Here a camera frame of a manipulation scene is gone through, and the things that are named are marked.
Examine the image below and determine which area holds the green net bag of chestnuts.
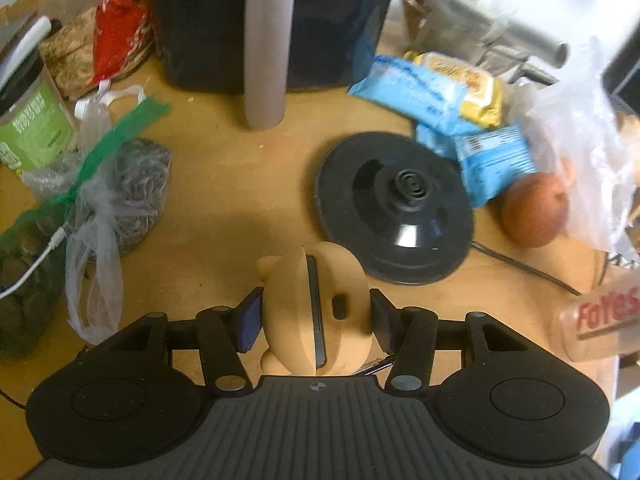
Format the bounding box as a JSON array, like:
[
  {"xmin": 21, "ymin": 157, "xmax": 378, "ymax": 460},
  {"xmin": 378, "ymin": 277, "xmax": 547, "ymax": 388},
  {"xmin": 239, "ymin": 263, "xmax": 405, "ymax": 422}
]
[{"xmin": 0, "ymin": 96, "xmax": 172, "ymax": 362}]

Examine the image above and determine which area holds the tan pig-shaped case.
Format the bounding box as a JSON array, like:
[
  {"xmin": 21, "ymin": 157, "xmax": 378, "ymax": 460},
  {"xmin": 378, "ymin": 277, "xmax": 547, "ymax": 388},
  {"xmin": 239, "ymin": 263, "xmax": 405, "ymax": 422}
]
[{"xmin": 256, "ymin": 241, "xmax": 399, "ymax": 377}]

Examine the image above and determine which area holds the beige patterned bag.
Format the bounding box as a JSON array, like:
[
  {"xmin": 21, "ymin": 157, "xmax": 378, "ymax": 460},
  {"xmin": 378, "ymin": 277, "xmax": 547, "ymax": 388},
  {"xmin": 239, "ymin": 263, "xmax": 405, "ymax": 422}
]
[{"xmin": 39, "ymin": 7, "xmax": 109, "ymax": 102}]

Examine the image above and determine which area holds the yellow wipes packet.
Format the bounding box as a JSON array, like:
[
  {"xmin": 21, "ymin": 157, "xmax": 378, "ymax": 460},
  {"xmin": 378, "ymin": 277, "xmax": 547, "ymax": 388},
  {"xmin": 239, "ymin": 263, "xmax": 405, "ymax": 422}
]
[{"xmin": 405, "ymin": 51, "xmax": 506, "ymax": 130}]

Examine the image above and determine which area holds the black kettle base cable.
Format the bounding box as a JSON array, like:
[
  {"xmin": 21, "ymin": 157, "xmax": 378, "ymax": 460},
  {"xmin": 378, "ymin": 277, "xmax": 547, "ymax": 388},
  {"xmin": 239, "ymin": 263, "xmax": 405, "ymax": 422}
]
[{"xmin": 470, "ymin": 240, "xmax": 584, "ymax": 297}]

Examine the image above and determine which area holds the dark blue air fryer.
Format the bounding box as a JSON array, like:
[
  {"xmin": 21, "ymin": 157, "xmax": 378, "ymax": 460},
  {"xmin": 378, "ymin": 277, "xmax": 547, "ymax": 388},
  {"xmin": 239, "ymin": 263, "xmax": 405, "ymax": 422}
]
[{"xmin": 150, "ymin": 0, "xmax": 402, "ymax": 132}]

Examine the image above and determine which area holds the clear bag of steel wool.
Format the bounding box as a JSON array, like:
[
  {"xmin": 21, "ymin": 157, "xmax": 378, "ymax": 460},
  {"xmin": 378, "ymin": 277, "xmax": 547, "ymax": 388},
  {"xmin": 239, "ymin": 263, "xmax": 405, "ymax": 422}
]
[{"xmin": 22, "ymin": 80, "xmax": 174, "ymax": 346}]

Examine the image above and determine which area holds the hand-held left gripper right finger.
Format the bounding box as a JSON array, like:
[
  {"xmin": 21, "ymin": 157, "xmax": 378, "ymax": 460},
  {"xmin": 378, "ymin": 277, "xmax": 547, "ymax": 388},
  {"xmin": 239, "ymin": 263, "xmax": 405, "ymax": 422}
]
[{"xmin": 369, "ymin": 288, "xmax": 532, "ymax": 393}]

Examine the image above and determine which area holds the television screen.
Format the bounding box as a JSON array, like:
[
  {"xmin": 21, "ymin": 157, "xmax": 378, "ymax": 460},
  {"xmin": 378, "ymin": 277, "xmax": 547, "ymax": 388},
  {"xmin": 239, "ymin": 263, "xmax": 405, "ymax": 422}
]
[{"xmin": 600, "ymin": 22, "xmax": 640, "ymax": 107}]

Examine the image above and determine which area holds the white plastic bag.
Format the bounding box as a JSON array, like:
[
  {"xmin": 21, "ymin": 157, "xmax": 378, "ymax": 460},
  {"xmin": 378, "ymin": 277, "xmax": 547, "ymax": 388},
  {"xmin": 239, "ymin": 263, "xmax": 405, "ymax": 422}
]
[{"xmin": 509, "ymin": 35, "xmax": 640, "ymax": 257}]

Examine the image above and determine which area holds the bowl of rolled papers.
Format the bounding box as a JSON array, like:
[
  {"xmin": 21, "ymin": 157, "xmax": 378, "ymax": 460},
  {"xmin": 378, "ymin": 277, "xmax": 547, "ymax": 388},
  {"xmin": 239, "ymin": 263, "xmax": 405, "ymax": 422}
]
[{"xmin": 400, "ymin": 0, "xmax": 572, "ymax": 87}]

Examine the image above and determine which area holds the blue wipes packet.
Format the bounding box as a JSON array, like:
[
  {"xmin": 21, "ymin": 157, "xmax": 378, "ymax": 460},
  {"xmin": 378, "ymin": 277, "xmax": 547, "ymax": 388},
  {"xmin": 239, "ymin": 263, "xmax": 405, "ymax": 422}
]
[{"xmin": 347, "ymin": 55, "xmax": 472, "ymax": 136}]

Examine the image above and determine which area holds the red snack bag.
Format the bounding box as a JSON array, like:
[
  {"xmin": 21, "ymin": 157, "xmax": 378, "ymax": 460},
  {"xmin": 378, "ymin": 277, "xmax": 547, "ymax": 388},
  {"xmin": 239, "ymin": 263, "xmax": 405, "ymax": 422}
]
[{"xmin": 92, "ymin": 0, "xmax": 154, "ymax": 84}]

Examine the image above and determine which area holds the green label jar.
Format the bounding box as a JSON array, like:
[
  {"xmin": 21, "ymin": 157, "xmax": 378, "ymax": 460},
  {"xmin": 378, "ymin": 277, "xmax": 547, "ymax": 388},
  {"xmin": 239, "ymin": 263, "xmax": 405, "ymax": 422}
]
[{"xmin": 0, "ymin": 47, "xmax": 79, "ymax": 182}]

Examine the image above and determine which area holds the short white charging cable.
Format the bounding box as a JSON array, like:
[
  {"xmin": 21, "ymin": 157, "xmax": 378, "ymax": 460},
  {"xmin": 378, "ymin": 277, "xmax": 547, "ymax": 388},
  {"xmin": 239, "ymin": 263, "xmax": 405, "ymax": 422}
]
[{"xmin": 0, "ymin": 227, "xmax": 69, "ymax": 302}]

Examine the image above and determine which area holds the grey power bank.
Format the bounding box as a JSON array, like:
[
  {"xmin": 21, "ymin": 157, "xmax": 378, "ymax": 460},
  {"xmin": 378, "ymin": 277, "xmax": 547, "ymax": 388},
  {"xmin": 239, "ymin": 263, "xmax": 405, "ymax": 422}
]
[{"xmin": 0, "ymin": 12, "xmax": 54, "ymax": 92}]

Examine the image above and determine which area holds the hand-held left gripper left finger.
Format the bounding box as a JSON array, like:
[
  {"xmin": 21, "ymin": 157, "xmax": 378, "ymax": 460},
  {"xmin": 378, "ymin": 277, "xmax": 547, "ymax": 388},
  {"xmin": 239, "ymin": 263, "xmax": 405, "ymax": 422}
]
[{"xmin": 106, "ymin": 286, "xmax": 266, "ymax": 395}]

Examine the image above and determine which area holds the orange round fruit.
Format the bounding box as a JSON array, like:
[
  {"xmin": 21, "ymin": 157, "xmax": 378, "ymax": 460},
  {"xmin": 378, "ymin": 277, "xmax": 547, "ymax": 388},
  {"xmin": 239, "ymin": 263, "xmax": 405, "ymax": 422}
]
[{"xmin": 501, "ymin": 173, "xmax": 571, "ymax": 249}]

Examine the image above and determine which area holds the blue packet white label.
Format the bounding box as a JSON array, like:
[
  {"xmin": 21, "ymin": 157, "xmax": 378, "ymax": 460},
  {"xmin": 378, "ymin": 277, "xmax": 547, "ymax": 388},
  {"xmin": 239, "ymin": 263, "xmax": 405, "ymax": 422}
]
[{"xmin": 416, "ymin": 125, "xmax": 539, "ymax": 209}]

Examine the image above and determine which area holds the clear shaker bottle grey lid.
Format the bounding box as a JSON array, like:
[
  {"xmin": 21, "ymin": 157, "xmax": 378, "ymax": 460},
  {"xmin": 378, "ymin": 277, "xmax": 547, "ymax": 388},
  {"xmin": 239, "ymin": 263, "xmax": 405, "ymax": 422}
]
[{"xmin": 552, "ymin": 265, "xmax": 640, "ymax": 364}]

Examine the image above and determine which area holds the black kettle base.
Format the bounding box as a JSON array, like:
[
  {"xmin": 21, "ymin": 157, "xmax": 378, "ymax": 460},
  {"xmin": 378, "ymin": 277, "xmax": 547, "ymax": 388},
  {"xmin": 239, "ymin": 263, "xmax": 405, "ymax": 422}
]
[{"xmin": 315, "ymin": 131, "xmax": 475, "ymax": 286}]

